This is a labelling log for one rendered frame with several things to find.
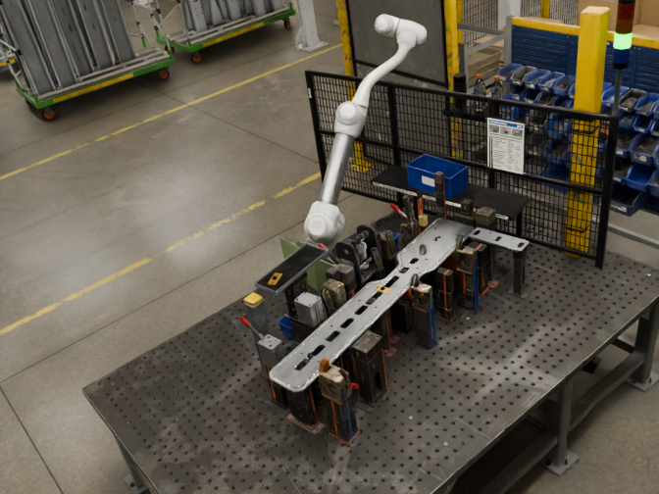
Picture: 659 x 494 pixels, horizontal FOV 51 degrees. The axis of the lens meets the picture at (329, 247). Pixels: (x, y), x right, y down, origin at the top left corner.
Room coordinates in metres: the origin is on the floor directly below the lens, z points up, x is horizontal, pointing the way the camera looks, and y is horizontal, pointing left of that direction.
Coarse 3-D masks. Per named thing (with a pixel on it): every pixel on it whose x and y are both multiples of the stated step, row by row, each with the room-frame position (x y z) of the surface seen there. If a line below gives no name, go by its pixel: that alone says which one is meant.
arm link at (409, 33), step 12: (408, 24) 3.72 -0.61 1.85; (396, 36) 3.73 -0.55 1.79; (408, 36) 3.68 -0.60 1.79; (420, 36) 3.68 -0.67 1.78; (408, 48) 3.67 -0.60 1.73; (396, 60) 3.64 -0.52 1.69; (372, 72) 3.64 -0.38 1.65; (384, 72) 3.62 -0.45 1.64; (360, 84) 3.61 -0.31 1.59; (372, 84) 3.60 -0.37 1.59; (360, 96) 3.55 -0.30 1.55
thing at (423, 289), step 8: (416, 288) 2.44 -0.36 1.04; (424, 288) 2.43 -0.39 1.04; (416, 296) 2.44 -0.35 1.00; (424, 296) 2.41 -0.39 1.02; (432, 296) 2.43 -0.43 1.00; (416, 304) 2.44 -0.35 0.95; (424, 304) 2.42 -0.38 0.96; (432, 304) 2.43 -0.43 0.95; (416, 312) 2.45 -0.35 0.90; (424, 312) 2.41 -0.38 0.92; (416, 320) 2.45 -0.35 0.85; (424, 320) 2.42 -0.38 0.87; (416, 328) 2.45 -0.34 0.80; (424, 328) 2.43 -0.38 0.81; (432, 328) 2.43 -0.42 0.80; (416, 336) 2.45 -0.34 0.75; (424, 336) 2.42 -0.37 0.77; (432, 336) 2.43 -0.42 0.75; (416, 344) 2.45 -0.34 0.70; (424, 344) 2.43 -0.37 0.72; (432, 344) 2.41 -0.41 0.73
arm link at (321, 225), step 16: (336, 112) 3.34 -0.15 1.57; (352, 112) 3.30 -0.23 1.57; (336, 128) 3.32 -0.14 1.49; (352, 128) 3.29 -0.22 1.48; (336, 144) 3.28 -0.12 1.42; (336, 160) 3.23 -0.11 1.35; (336, 176) 3.18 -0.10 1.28; (336, 192) 3.15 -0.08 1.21; (320, 208) 3.08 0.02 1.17; (336, 208) 3.11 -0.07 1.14; (304, 224) 3.05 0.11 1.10; (320, 224) 2.99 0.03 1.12; (336, 224) 3.08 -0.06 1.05; (320, 240) 2.99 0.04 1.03
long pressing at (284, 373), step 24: (432, 240) 2.87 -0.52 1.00; (408, 264) 2.70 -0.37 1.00; (432, 264) 2.67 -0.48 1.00; (408, 288) 2.52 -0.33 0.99; (336, 312) 2.42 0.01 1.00; (384, 312) 2.38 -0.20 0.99; (312, 336) 2.28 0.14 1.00; (336, 336) 2.25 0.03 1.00; (288, 360) 2.15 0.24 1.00; (312, 360) 2.13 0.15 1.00; (288, 384) 2.01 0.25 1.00
